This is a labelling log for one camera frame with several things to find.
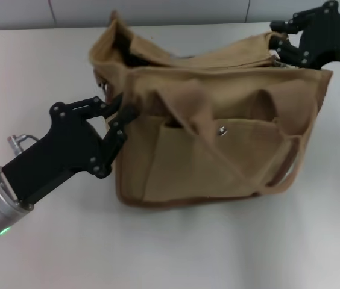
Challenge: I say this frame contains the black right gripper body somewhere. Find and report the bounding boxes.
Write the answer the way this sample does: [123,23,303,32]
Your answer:
[296,0,340,70]

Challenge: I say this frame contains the khaki canvas food bag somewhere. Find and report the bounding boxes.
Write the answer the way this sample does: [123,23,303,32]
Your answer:
[88,10,334,209]

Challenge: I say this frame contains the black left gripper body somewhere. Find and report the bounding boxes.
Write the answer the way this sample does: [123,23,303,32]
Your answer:
[1,101,113,206]

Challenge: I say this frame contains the left arm connector with cable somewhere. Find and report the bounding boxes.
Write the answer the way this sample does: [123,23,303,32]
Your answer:
[6,134,41,156]

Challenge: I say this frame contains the silver metal zipper pull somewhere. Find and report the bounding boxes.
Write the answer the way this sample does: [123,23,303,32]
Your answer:
[274,59,296,69]

